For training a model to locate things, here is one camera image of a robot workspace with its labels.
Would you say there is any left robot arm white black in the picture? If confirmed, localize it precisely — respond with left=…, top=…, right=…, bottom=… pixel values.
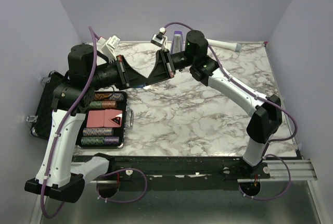
left=24, top=44, right=147, bottom=203

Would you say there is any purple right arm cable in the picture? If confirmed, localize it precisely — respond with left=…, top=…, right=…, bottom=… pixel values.
left=160, top=21, right=299, bottom=201

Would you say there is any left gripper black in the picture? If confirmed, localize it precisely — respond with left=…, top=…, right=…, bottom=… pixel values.
left=88, top=54, right=150, bottom=90

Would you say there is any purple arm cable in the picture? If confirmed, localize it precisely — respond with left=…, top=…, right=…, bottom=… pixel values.
left=160, top=21, right=299, bottom=201
left=40, top=26, right=149, bottom=219

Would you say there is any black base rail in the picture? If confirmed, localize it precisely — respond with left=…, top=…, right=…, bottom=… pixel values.
left=70, top=153, right=271, bottom=192

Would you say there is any white microphone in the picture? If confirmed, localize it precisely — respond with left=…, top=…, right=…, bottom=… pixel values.
left=207, top=39, right=242, bottom=52

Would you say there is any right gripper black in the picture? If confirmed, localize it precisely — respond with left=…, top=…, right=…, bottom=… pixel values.
left=145, top=49, right=195, bottom=87

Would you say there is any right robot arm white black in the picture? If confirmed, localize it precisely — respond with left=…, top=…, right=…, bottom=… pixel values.
left=147, top=28, right=282, bottom=178

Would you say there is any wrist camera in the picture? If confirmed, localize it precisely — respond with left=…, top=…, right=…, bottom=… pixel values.
left=98, top=35, right=120, bottom=61
left=150, top=28, right=168, bottom=50

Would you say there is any purple metronome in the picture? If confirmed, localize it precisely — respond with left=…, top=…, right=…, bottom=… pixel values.
left=170, top=31, right=184, bottom=54

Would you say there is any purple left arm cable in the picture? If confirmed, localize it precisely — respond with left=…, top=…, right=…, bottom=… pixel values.
left=40, top=26, right=149, bottom=219

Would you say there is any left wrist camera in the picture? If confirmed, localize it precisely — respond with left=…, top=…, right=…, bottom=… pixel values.
left=98, top=35, right=120, bottom=61

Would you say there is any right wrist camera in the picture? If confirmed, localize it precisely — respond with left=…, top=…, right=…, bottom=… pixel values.
left=150, top=28, right=168, bottom=50

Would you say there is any black poker chip case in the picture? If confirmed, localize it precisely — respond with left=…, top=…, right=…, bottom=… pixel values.
left=30, top=71, right=127, bottom=149

